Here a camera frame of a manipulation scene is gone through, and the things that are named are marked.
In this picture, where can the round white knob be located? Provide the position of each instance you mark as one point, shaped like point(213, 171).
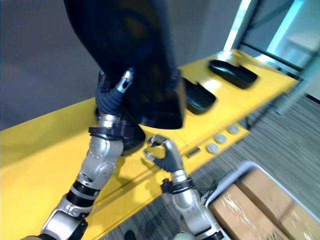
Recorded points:
point(212, 148)
point(220, 138)
point(233, 129)

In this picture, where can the large black plastic housing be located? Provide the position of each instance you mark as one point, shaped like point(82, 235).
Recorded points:
point(130, 55)

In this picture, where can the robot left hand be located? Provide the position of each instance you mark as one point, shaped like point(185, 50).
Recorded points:
point(107, 100)

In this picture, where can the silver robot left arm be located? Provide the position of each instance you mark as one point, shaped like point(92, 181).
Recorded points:
point(100, 160)

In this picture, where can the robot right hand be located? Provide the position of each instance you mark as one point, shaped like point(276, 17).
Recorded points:
point(168, 160)

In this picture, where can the white plastic bin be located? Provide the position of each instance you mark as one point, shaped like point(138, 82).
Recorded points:
point(225, 180)

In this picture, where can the grey metal rack frame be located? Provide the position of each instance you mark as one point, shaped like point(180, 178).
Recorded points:
point(250, 27)

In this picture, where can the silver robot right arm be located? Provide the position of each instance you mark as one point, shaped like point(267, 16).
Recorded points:
point(192, 207)

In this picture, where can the robot body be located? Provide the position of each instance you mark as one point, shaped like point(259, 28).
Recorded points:
point(183, 236)

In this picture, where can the yellow shelf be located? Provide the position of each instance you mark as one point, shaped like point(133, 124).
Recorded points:
point(50, 160)

